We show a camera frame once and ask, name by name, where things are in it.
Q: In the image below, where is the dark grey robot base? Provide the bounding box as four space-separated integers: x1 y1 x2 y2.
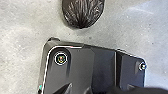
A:
36 37 148 94

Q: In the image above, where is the black plastic trash bag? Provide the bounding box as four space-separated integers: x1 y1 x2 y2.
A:
60 0 106 30

